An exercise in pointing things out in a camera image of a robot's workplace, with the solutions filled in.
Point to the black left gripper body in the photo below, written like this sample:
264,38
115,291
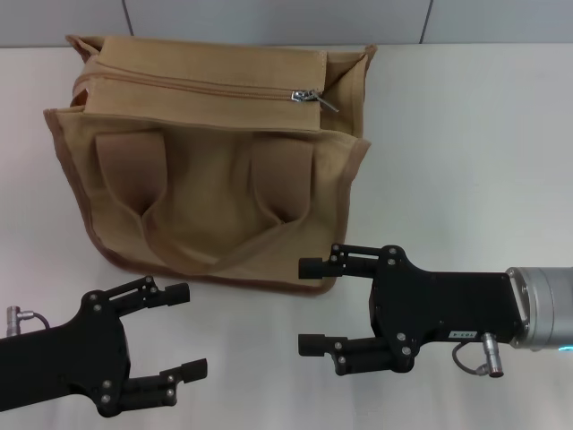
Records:
67,358

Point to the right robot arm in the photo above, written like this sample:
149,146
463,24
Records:
546,309

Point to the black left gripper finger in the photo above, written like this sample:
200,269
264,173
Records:
147,295
152,389

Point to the silver metal zipper pull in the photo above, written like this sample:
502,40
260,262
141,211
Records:
304,95

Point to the khaki canvas food bag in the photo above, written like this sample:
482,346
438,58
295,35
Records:
201,188

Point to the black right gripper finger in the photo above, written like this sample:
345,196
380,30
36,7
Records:
340,266
358,356

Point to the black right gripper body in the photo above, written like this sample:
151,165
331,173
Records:
438,309

